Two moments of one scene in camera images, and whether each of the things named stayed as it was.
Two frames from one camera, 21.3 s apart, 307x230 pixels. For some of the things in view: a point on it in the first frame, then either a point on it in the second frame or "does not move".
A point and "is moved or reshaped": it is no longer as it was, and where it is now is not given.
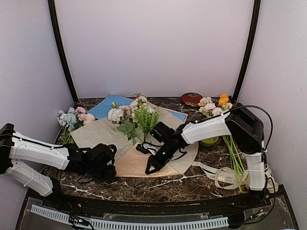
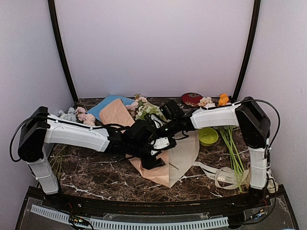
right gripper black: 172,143 → 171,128
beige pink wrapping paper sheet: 130,162 is moved or reshaped
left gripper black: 108,177 → 153,162
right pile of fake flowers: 209,107 does not move
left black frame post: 51,8 does not move
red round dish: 191,99 does not move
